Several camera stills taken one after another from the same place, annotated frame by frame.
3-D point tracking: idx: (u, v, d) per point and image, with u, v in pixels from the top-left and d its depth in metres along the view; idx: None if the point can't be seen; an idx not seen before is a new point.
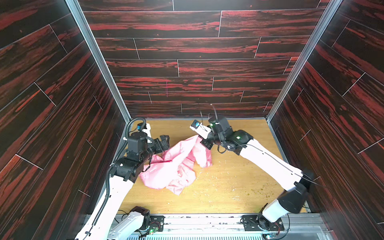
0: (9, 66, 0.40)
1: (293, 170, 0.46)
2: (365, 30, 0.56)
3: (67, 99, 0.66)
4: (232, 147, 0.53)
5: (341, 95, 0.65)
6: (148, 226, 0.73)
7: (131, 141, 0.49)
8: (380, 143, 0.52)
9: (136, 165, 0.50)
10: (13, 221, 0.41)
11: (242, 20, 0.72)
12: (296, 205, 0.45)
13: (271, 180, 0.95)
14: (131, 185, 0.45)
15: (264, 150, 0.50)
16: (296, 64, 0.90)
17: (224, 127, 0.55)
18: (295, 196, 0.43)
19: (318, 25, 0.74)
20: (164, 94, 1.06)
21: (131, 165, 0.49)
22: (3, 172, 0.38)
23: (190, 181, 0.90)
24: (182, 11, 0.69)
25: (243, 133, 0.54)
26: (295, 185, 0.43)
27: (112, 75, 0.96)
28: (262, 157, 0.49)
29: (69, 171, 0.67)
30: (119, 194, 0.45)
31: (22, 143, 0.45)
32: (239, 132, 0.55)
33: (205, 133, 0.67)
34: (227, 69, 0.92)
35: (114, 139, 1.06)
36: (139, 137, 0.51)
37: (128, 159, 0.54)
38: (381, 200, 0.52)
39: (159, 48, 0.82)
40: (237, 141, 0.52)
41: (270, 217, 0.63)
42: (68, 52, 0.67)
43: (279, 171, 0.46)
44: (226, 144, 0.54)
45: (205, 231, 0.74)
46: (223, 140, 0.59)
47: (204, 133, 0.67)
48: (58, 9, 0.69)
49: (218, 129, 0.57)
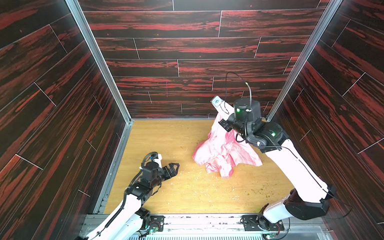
0: (9, 66, 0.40)
1: (321, 184, 0.41)
2: (365, 30, 0.56)
3: (67, 99, 0.66)
4: (263, 145, 0.41)
5: (341, 95, 0.65)
6: (148, 226, 0.73)
7: (146, 171, 0.61)
8: (380, 143, 0.52)
9: (147, 190, 0.61)
10: (13, 221, 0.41)
11: (242, 20, 0.72)
12: (304, 214, 0.44)
13: (271, 180, 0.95)
14: (139, 207, 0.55)
15: (299, 157, 0.42)
16: (296, 64, 0.90)
17: (254, 116, 0.42)
18: (310, 210, 0.42)
19: (318, 25, 0.74)
20: (164, 93, 1.05)
21: (143, 190, 0.60)
22: (3, 172, 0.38)
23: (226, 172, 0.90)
24: (182, 11, 0.69)
25: (278, 128, 0.43)
26: (321, 202, 0.40)
27: (112, 75, 0.96)
28: (294, 165, 0.41)
29: (69, 171, 0.67)
30: (130, 208, 0.54)
31: (22, 143, 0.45)
32: (272, 125, 0.43)
33: (226, 116, 0.56)
34: (227, 69, 0.92)
35: (114, 139, 1.06)
36: (152, 168, 0.63)
37: (141, 184, 0.65)
38: (381, 200, 0.52)
39: (159, 48, 0.82)
40: (272, 139, 0.41)
41: (270, 217, 0.63)
42: (67, 52, 0.66)
43: (310, 185, 0.40)
44: (256, 140, 0.42)
45: (204, 231, 0.74)
46: (250, 134, 0.44)
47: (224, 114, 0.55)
48: (58, 9, 0.69)
49: (247, 118, 0.44)
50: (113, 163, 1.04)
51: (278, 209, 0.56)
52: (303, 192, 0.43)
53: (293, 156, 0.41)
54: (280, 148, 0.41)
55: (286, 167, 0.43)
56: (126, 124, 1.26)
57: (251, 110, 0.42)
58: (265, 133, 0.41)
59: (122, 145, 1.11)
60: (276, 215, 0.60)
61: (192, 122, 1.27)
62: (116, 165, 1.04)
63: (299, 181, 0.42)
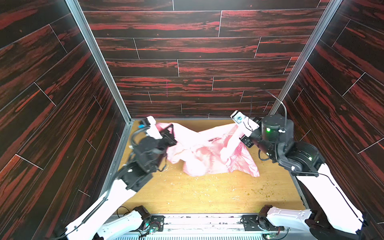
0: (9, 66, 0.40)
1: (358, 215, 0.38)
2: (365, 30, 0.56)
3: (67, 99, 0.66)
4: (298, 169, 0.37)
5: (341, 95, 0.65)
6: (147, 226, 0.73)
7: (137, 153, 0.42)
8: (380, 142, 0.52)
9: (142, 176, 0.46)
10: (13, 221, 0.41)
11: (242, 20, 0.72)
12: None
13: (271, 180, 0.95)
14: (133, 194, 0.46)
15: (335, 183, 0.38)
16: (296, 64, 0.90)
17: (287, 136, 0.38)
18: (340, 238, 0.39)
19: (318, 25, 0.74)
20: (164, 93, 1.05)
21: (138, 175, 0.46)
22: (3, 172, 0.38)
23: (190, 173, 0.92)
24: (182, 11, 0.69)
25: (313, 150, 0.38)
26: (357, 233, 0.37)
27: (113, 75, 0.96)
28: (331, 192, 0.37)
29: (69, 171, 0.67)
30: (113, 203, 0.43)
31: (22, 143, 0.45)
32: (307, 148, 0.39)
33: (248, 132, 0.51)
34: (227, 69, 0.92)
35: (114, 138, 1.06)
36: (144, 149, 0.43)
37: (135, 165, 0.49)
38: (381, 200, 0.52)
39: (159, 48, 0.82)
40: (307, 162, 0.36)
41: (274, 220, 0.62)
42: (67, 52, 0.66)
43: (348, 214, 0.37)
44: (290, 164, 0.38)
45: (205, 231, 0.74)
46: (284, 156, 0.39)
47: (246, 130, 0.51)
48: (58, 8, 0.69)
49: (281, 139, 0.39)
50: (113, 163, 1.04)
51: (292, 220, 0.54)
52: (337, 221, 0.39)
53: (330, 182, 0.38)
54: (317, 174, 0.37)
55: (321, 194, 0.39)
56: (126, 124, 1.26)
57: (284, 130, 0.37)
58: (300, 157, 0.37)
59: (122, 145, 1.11)
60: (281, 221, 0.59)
61: (192, 122, 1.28)
62: (116, 165, 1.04)
63: (334, 206, 0.38)
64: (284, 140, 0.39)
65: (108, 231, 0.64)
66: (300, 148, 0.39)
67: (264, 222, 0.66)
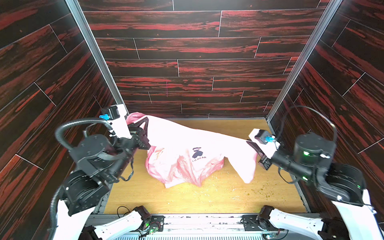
0: (9, 66, 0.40)
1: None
2: (365, 31, 0.56)
3: (67, 99, 0.66)
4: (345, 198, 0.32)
5: (341, 95, 0.65)
6: (148, 226, 0.73)
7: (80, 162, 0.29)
8: (380, 143, 0.52)
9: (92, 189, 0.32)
10: (13, 221, 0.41)
11: (242, 20, 0.72)
12: None
13: (271, 180, 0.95)
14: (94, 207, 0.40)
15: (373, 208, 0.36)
16: (296, 64, 0.90)
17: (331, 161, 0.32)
18: None
19: (318, 25, 0.74)
20: (164, 93, 1.05)
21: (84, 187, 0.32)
22: (3, 172, 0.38)
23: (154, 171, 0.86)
24: (182, 11, 0.69)
25: (356, 175, 0.33)
26: None
27: (112, 75, 0.96)
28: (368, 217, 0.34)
29: (69, 171, 0.67)
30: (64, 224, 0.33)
31: (22, 143, 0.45)
32: (352, 173, 0.33)
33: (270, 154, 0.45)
34: (227, 69, 0.92)
35: None
36: (87, 154, 0.28)
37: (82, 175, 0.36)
38: (381, 200, 0.52)
39: (159, 48, 0.82)
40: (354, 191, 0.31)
41: (275, 223, 0.63)
42: (67, 52, 0.66)
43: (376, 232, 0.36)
44: (337, 193, 0.33)
45: (204, 231, 0.74)
46: (328, 187, 0.33)
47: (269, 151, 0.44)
48: (57, 9, 0.70)
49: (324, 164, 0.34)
50: None
51: (298, 226, 0.54)
52: None
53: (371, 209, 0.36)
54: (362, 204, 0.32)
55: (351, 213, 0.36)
56: None
57: (328, 156, 0.32)
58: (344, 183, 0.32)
59: None
60: (285, 225, 0.59)
61: (192, 122, 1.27)
62: None
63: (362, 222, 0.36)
64: (327, 166, 0.34)
65: (106, 231, 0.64)
66: (345, 174, 0.34)
67: (264, 223, 0.66)
